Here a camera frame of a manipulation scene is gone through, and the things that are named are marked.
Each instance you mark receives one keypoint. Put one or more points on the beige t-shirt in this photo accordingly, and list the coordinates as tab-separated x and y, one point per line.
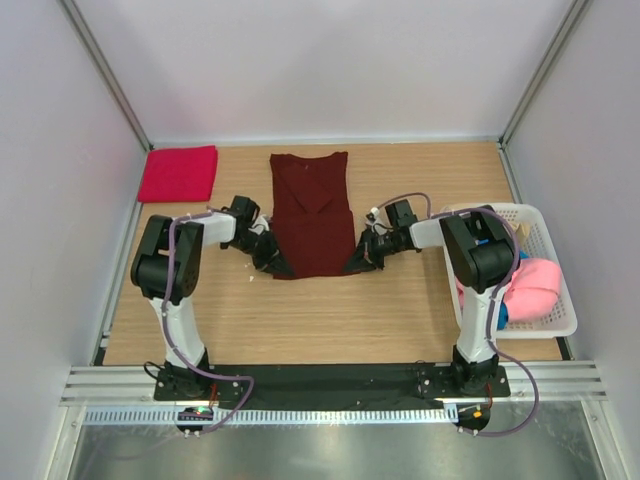
522	230

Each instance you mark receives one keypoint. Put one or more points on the pink t-shirt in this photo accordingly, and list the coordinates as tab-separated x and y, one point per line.
542	280

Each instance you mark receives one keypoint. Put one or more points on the dark red t-shirt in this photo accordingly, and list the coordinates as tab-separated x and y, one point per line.
311	218

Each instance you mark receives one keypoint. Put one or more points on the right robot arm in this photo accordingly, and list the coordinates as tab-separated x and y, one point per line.
474	362

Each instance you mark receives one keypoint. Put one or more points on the aluminium frame rail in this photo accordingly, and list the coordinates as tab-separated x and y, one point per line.
545	380

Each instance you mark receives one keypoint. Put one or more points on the blue t-shirt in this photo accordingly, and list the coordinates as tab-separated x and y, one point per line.
514	300

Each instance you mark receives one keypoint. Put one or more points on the folded red t-shirt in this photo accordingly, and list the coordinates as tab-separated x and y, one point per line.
179	175

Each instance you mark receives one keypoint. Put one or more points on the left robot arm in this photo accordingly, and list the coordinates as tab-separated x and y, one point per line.
166	269

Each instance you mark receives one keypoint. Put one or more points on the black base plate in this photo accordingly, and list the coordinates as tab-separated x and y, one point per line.
328	387

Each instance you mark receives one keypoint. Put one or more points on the white plastic basket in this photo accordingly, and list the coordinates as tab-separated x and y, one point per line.
501	291

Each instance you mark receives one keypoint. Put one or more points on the white slotted cable duct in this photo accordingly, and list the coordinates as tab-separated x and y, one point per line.
184	416

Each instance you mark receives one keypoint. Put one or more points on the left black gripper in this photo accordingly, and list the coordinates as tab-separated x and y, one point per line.
272	261

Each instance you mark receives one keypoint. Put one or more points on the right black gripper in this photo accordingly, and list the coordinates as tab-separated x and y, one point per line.
366	258

